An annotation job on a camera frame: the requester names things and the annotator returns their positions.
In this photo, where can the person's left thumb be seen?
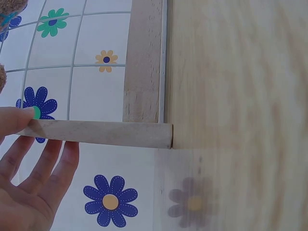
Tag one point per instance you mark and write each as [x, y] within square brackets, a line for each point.
[13, 120]

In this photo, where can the round wooden dowel stick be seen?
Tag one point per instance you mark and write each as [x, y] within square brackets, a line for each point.
[101, 133]

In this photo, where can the person's left hand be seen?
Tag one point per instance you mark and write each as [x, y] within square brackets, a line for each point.
[26, 207]

